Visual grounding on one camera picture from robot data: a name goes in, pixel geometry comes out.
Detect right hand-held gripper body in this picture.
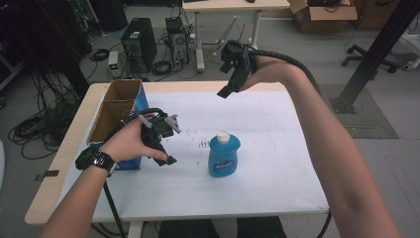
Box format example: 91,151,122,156
220,39,260,92

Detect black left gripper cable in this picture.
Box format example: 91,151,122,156
102,107,167,238

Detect tangle of black floor cables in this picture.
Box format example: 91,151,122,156
7,70,82,161

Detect white table leg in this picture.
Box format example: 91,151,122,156
126,220,145,238

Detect black office chair base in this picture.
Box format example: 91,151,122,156
342,44,401,74

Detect grey floor mat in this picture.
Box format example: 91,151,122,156
317,83,400,140

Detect person's left hand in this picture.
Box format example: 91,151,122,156
100,113,169,165

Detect blue cardboard box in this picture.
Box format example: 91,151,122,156
86,78,151,172

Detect light wooden desk white legs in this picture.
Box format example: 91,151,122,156
181,0,292,74

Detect black wristwatch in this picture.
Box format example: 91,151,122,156
74,146,120,177

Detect person's right hand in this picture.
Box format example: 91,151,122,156
239,55,299,93

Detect white table mat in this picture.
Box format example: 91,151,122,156
58,90,331,223

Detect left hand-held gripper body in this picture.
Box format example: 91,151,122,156
140,110,175,161

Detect closed brown cardboard box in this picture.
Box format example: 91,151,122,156
351,0,411,33

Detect open computer case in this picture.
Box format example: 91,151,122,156
164,16,191,66

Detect black tape strip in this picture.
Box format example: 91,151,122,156
35,170,60,182

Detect small white power unit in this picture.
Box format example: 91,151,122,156
107,51,120,79

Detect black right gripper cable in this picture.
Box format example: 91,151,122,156
246,49,333,238

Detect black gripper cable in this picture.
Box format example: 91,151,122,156
246,49,333,238
102,107,167,238

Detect blue dish soap bottle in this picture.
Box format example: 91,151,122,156
207,130,242,179

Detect coiled black cable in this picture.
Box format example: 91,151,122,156
88,48,111,62

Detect black metal stand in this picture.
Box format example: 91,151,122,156
329,0,420,115

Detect open brown cardboard box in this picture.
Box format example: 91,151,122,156
287,0,359,34

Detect black computer tower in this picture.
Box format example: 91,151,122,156
120,17,158,74

